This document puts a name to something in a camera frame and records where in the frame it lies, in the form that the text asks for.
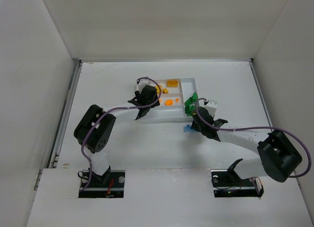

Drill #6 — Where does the yellow long duplo brick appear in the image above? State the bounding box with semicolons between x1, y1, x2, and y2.
166;80;179;87

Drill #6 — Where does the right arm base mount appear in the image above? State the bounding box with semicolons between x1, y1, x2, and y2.
211;159;264;198

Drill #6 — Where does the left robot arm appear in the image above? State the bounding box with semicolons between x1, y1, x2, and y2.
74;85;161;177

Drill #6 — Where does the orange half-round lego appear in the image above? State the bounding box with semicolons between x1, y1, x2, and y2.
165;100;173;106

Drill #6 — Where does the white divided sorting tray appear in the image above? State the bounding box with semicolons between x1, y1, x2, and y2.
140;77;197;123

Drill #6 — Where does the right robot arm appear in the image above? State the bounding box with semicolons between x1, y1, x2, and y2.
192;106;302;182

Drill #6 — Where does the yellow curved duplo brick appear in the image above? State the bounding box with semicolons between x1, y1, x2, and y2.
155;84;163;94

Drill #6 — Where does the green duplo plate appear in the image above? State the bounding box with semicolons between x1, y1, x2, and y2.
184;105;195;117
184;97;194;107
191;92;198;102

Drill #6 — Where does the light blue lego plate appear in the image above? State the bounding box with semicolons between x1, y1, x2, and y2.
183;125;195;133

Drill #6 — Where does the yellow square duplo brick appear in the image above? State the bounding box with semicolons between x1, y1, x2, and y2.
162;88;169;94

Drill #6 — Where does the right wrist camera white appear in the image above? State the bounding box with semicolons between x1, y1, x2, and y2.
203;100;217;116

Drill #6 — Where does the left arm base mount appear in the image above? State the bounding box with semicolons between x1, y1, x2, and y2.
78;167;126;199

